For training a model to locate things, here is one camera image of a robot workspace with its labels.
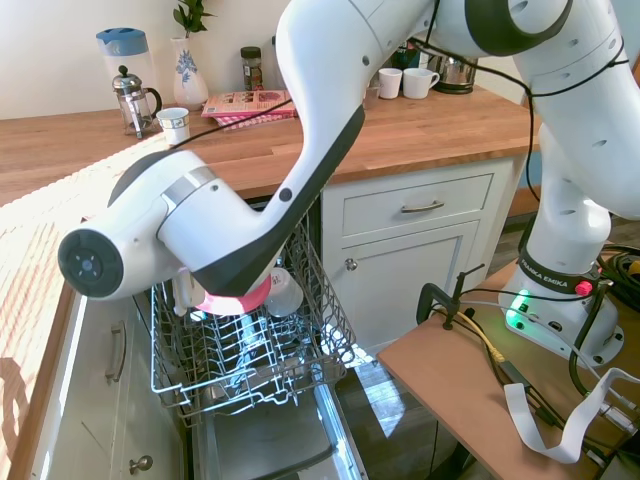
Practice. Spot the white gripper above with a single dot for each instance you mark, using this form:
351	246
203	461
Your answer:
182	295

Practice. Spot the coral pink round plate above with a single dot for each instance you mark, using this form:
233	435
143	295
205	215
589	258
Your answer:
250	300

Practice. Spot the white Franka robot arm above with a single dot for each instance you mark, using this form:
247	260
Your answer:
320	100

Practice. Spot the open dishwasher door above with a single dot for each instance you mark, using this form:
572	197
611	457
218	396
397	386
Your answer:
280	440

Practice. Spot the white cup in rack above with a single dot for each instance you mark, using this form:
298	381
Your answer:
285	300

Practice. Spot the patterned paper cup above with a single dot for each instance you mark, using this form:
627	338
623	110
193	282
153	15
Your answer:
173	127

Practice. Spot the round metal door knob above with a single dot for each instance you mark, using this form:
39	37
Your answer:
351	263

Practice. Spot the glass French press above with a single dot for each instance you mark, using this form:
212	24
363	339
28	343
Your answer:
132	105

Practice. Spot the red checkered book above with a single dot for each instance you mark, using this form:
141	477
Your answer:
270	119

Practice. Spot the pink cookbook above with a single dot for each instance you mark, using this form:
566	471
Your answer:
245	102

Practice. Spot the white vase with blue flowers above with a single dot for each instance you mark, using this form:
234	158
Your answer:
189	85

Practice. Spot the white cabinet drawer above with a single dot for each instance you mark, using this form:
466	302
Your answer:
375	205

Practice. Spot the white cabinet door with knob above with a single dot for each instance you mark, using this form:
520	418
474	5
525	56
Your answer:
400	300

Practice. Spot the spice jar with black lid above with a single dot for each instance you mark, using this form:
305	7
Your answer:
251	70

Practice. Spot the black C-clamp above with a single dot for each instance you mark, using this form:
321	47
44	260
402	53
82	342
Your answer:
429	300

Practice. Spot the clear pitcher with blue lid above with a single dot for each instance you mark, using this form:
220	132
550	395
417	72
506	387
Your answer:
122	42

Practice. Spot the wooden robot mounting board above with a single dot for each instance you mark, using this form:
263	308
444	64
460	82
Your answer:
440	365

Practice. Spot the green leafy plant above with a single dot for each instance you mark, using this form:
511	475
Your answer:
192	17

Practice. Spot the white ceramic mug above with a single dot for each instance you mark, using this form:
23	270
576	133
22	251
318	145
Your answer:
390	82
417	82

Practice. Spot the dark tin container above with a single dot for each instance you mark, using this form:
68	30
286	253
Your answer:
411	55

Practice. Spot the stainless steel kettle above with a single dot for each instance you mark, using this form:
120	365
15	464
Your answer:
457	75

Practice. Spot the black adapter box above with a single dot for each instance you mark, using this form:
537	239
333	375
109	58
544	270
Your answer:
525	390

